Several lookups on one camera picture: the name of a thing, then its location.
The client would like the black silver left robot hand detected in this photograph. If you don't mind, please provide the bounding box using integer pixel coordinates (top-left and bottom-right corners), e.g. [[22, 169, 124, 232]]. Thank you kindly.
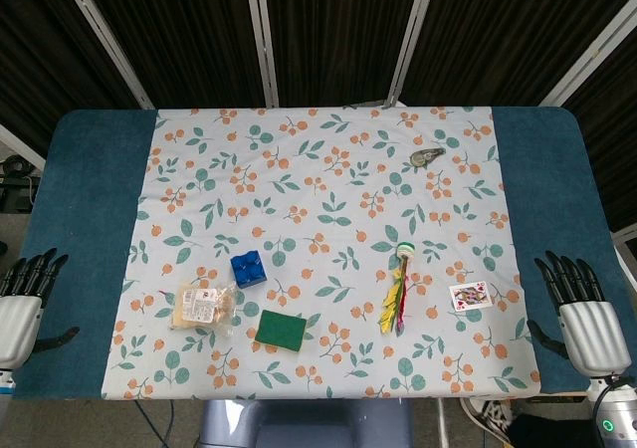
[[0, 247, 81, 369]]

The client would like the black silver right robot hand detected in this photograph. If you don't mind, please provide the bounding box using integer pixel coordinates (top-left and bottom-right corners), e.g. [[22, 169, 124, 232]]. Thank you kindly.
[[526, 250, 634, 378]]

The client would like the colourful feather shuttlecock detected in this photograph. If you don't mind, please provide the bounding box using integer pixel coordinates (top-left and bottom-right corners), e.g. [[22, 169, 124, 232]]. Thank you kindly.
[[378, 241, 417, 337]]

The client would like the black bag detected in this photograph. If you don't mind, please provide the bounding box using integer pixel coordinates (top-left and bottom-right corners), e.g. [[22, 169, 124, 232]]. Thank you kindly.
[[507, 411, 594, 448]]

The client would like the queen of hearts playing card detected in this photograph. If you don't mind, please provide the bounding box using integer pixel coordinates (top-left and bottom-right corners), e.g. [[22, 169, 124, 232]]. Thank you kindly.
[[449, 282, 493, 313]]

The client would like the black white patterned object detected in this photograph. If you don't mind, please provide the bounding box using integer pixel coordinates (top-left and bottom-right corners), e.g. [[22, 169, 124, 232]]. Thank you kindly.
[[460, 397, 515, 440]]

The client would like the black equipment on floor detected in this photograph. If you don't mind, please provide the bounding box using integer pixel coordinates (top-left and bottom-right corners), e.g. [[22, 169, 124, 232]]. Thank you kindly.
[[0, 152, 40, 215]]

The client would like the blue felt table cover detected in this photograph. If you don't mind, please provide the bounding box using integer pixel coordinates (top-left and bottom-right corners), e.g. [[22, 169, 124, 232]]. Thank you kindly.
[[12, 107, 616, 400]]

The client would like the bagged bread in plastic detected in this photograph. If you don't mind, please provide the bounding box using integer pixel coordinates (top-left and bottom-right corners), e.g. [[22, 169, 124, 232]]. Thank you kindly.
[[167, 281, 238, 337]]

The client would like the blue toy building block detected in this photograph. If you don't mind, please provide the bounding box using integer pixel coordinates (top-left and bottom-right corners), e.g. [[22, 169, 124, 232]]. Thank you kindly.
[[229, 250, 268, 290]]

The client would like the grey correction tape dispenser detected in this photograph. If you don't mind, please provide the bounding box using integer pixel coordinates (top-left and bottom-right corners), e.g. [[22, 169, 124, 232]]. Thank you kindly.
[[409, 146, 447, 170]]

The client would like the green yellow scouring sponge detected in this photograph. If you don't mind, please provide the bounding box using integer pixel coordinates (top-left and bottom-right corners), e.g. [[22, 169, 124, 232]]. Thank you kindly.
[[254, 310, 309, 353]]

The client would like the floral printed tablecloth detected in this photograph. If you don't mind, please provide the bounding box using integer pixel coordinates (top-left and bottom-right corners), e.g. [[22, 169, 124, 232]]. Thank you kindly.
[[101, 105, 541, 400]]

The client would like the grey-blue robot torso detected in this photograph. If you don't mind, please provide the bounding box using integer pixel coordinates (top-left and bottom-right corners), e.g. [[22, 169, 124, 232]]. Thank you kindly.
[[198, 398, 414, 448]]

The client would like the white partition frame post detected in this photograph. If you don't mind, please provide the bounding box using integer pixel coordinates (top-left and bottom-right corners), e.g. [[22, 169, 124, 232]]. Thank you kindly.
[[55, 0, 155, 111], [0, 122, 47, 171], [385, 0, 440, 109], [242, 0, 280, 109], [539, 4, 637, 109]]

